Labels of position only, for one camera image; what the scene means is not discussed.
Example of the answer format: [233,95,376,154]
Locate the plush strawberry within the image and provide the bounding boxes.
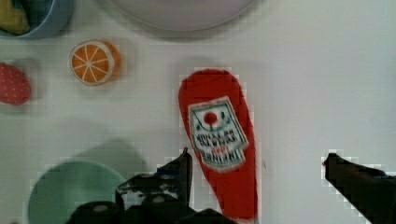
[0,63,32,105]

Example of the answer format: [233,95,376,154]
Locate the plush orange half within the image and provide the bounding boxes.
[68,39,122,87]

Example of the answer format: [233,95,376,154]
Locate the yellow plush fries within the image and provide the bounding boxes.
[0,0,30,35]

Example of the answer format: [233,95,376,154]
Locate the blue bowl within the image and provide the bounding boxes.
[1,0,75,39]

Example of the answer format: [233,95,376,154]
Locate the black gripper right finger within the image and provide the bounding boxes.
[322,153,396,224]

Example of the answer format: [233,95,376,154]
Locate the lavender round plate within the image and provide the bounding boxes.
[108,0,257,32]

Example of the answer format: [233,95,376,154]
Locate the red plush ketchup bottle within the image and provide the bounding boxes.
[178,69,258,224]

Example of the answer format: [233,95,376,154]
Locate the green plastic cup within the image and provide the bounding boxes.
[27,161,125,224]

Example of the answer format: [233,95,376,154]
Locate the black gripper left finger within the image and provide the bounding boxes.
[115,147,192,210]

